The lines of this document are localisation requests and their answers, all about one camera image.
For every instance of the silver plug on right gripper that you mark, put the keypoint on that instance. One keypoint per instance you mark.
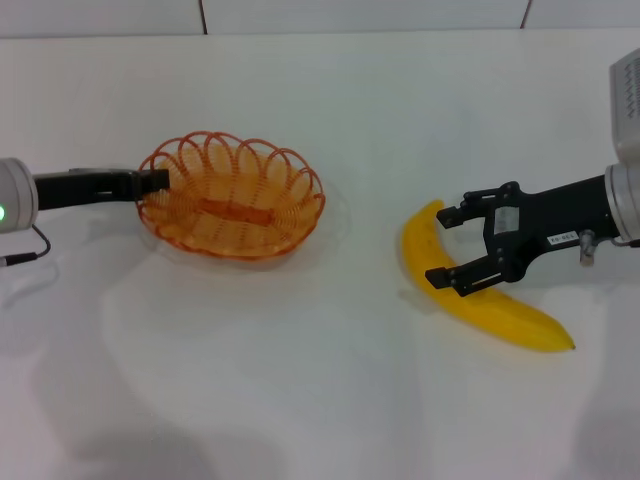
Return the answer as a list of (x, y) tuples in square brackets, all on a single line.
[(586, 250)]

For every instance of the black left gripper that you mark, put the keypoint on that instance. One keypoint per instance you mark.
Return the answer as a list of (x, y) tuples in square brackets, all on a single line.
[(80, 189)]

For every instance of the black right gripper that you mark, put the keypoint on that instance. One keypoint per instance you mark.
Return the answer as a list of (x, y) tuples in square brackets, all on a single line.
[(550, 215)]

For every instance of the yellow banana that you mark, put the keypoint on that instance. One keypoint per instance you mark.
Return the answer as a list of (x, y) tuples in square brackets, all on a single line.
[(422, 245)]

